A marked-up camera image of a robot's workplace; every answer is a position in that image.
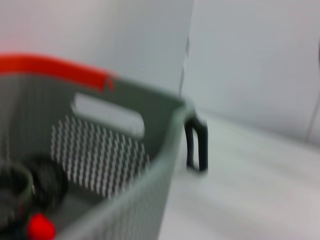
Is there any red sloped toy brick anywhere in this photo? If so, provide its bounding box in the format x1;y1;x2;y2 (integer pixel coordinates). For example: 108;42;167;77
27;212;56;240

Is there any grey perforated plastic storage bin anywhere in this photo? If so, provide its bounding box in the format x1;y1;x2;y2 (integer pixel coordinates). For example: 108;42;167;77
0;74;196;240

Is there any glass teapot with black handle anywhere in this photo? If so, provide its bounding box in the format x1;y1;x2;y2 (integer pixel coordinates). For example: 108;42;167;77
183;116;209;176

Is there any orange bin carry handle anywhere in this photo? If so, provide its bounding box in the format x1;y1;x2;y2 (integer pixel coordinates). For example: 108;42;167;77
0;52;120;92

